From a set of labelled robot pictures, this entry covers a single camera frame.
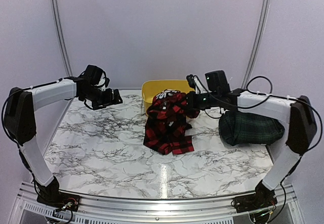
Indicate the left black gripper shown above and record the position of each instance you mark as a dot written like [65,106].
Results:
[108,100]

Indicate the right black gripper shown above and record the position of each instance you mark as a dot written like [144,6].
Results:
[191,102]

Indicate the red black plaid shirt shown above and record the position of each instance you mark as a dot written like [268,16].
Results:
[166,125]

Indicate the dark green plaid skirt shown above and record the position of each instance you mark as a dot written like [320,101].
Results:
[237,128]

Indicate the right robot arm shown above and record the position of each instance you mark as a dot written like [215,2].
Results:
[296,115]

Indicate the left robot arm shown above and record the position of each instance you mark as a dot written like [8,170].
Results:
[19,124]

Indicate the yellow plastic basket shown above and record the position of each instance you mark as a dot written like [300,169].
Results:
[152,92]

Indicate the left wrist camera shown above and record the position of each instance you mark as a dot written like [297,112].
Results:
[104,83]

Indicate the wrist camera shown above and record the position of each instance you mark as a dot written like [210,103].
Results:
[104,83]
[194,83]

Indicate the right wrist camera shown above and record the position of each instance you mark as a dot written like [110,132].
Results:
[194,83]

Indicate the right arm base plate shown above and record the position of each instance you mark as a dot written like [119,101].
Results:
[252,202]

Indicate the aluminium front rail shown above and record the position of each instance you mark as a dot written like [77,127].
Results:
[100,209]

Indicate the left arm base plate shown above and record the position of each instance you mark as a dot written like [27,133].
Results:
[65,201]

